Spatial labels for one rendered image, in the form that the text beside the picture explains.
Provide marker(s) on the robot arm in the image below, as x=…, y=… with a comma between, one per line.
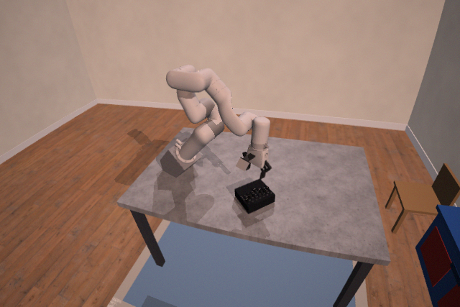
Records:
x=186, y=78

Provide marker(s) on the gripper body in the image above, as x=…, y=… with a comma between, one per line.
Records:
x=260, y=157

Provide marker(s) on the black lighting desk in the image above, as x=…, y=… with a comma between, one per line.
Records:
x=254, y=195

